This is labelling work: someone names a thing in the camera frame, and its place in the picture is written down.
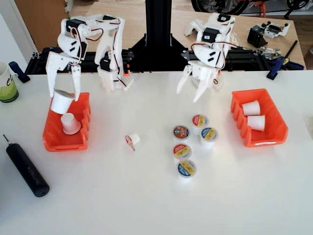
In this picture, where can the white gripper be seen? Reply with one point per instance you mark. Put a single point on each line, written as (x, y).
(201, 73)
(56, 64)

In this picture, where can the blue lid coffee pod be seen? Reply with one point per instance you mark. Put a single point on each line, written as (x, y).
(71, 124)
(61, 104)
(186, 168)
(208, 133)

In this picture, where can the red lid coffee pod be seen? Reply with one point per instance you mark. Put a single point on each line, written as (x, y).
(181, 150)
(199, 120)
(256, 122)
(251, 109)

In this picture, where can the brown lid coffee pod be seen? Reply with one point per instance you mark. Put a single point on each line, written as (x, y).
(181, 132)

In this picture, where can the coffee pod with peeled lid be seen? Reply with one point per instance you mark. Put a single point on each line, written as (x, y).
(134, 140)

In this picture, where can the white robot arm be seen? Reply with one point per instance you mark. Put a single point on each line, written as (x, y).
(115, 36)
(212, 24)

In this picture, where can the white printed plastic part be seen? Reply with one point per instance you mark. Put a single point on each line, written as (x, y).
(193, 27)

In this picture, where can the clear bag of small parts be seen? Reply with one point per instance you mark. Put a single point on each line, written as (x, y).
(236, 39)

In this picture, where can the white and green mug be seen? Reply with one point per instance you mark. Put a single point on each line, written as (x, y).
(7, 90)

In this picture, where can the orange plastic storage bin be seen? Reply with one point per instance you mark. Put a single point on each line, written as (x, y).
(53, 139)
(269, 137)

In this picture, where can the brown wooden cabinet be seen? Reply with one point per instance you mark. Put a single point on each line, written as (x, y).
(41, 14)

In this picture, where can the black bicycle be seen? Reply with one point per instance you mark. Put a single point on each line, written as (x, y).
(207, 7)

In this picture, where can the white crumpled sheet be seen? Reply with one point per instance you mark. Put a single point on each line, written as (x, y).
(68, 5)

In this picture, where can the black printed plastic part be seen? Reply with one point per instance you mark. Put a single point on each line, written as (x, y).
(256, 36)

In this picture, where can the metal hand tools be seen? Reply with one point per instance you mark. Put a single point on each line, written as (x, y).
(269, 52)

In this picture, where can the blue black bar clamp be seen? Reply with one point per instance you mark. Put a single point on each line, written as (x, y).
(275, 67)

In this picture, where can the orange stand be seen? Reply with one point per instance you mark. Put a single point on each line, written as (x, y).
(262, 8)

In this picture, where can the black electric screwdriver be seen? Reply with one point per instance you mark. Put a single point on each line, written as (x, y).
(27, 169)

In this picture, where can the black aluminium frame rail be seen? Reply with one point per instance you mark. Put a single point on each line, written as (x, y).
(159, 63)

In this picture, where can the black aluminium frame post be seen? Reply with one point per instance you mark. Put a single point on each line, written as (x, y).
(165, 14)

